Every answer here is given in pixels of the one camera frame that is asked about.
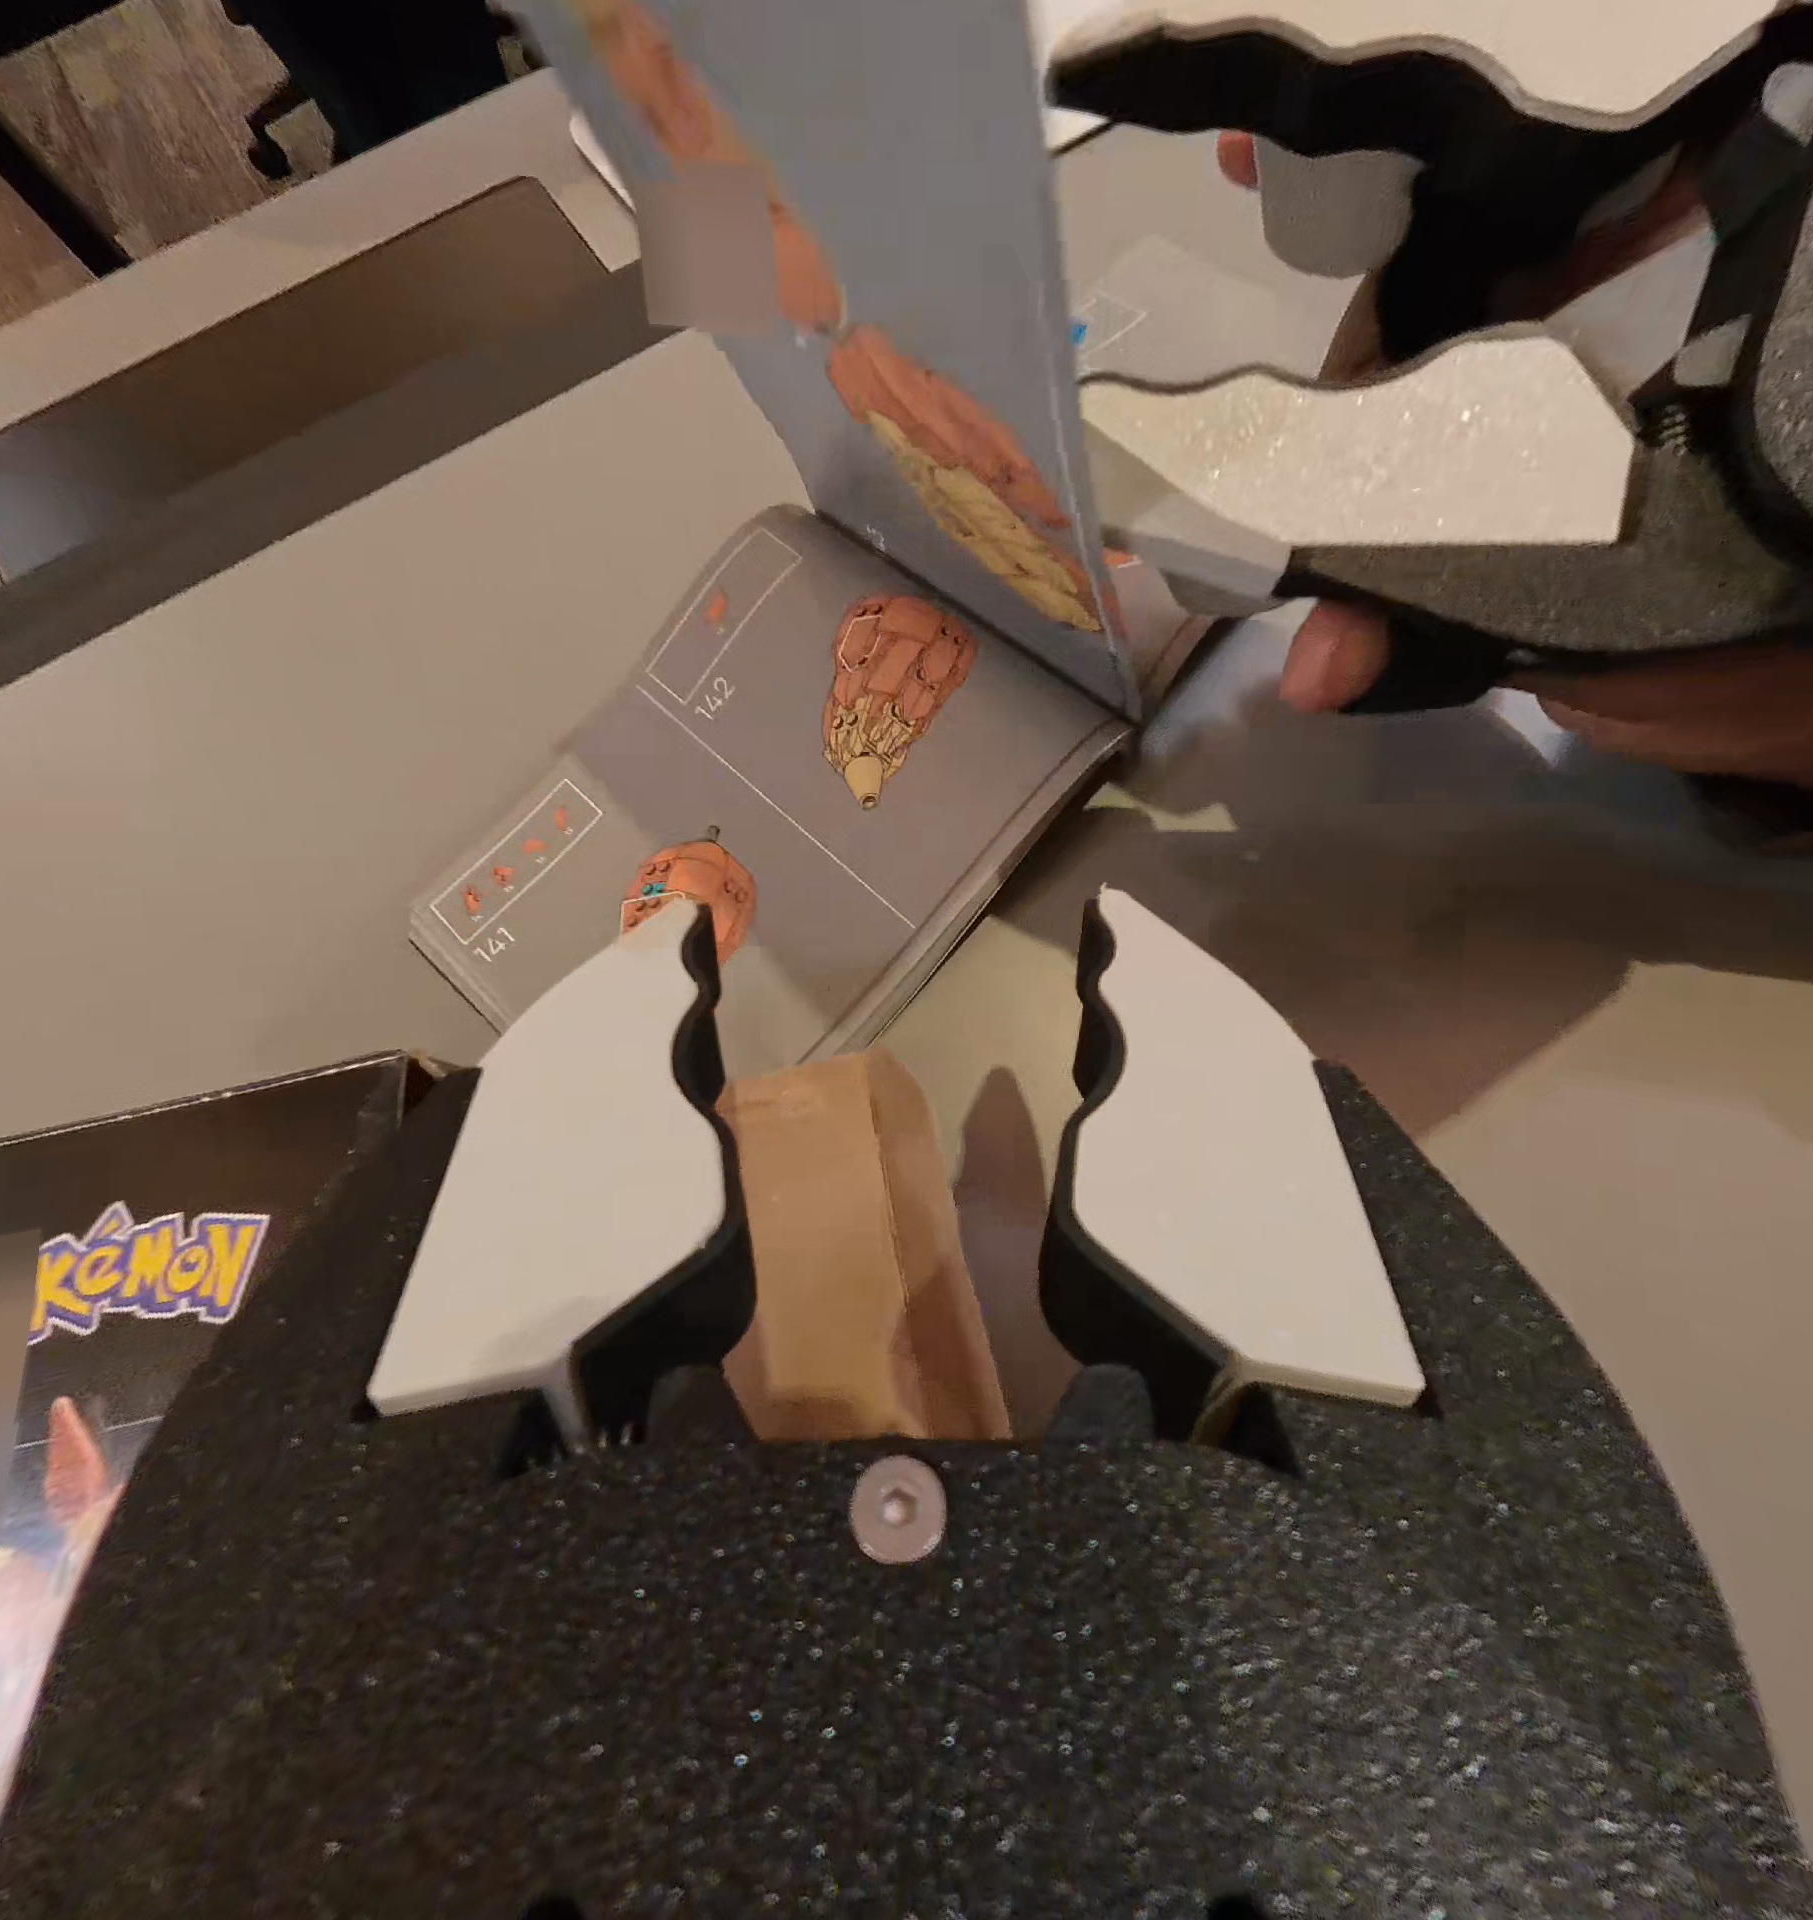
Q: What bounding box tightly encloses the person's right hand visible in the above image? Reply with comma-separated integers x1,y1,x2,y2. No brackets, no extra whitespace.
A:
1278,600,1813,786

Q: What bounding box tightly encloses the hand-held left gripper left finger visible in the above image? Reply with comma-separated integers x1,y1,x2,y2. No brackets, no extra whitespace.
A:
370,905,758,1428

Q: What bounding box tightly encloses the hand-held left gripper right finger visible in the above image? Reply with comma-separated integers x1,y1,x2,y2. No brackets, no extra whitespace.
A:
1045,886,1424,1418

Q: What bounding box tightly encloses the grey desk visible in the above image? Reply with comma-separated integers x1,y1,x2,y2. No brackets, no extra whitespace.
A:
0,67,1813,1920

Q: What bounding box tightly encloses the grey instruction booklet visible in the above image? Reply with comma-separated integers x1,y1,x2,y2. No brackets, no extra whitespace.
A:
411,0,1372,1068

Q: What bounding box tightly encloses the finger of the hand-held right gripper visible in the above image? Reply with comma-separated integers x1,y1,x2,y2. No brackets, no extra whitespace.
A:
1049,0,1792,170
1078,256,1644,617

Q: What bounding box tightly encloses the printed toy box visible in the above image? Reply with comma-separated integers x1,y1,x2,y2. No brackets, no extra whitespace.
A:
0,1052,443,1892

